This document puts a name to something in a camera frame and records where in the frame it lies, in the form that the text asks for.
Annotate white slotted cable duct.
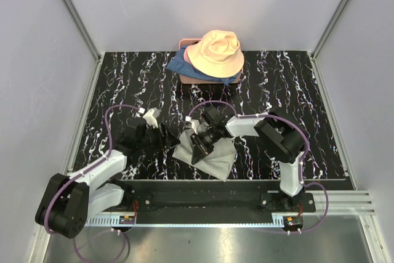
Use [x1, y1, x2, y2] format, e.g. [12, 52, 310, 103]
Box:
[85, 214, 136, 227]

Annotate blue patterned cloth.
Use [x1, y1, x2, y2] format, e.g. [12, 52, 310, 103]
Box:
[167, 46, 243, 86]

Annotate grey cloth napkin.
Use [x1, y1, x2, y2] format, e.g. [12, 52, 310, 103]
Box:
[172, 130, 237, 182]

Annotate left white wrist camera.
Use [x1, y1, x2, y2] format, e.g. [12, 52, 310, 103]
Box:
[138, 108, 160, 129]

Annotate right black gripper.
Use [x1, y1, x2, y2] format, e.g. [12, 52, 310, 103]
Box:
[190, 126, 220, 165]

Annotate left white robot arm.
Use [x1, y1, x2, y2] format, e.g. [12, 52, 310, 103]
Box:
[34, 119, 180, 238]

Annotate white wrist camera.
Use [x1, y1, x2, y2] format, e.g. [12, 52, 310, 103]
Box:
[185, 116, 201, 136]
[138, 108, 160, 129]

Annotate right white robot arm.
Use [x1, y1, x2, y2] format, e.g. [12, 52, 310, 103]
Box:
[187, 107, 309, 212]

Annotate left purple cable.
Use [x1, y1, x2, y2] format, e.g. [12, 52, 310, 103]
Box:
[44, 104, 145, 261]

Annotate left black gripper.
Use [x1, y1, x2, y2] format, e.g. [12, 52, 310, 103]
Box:
[137, 123, 180, 151]

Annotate pink plastic tray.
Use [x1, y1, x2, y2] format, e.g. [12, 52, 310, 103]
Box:
[179, 38, 243, 84]

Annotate peach bucket hat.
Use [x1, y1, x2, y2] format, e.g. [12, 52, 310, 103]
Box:
[186, 30, 244, 78]

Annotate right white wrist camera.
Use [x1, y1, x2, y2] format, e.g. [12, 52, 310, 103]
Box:
[185, 116, 201, 136]

